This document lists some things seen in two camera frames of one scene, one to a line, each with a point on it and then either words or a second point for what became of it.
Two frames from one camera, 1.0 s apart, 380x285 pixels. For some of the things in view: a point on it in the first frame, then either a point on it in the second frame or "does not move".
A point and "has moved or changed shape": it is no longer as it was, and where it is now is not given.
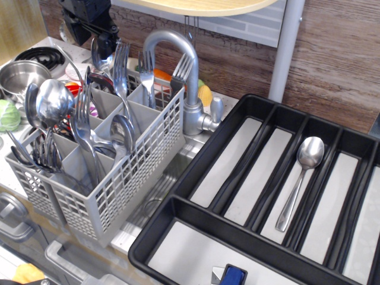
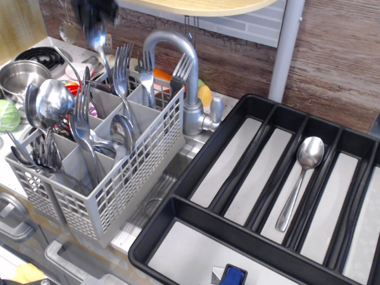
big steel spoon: [107, 65] has moved or changed shape
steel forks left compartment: [41, 152] does not move
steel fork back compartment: [146, 74] does not move
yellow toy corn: [205, 95] does not move
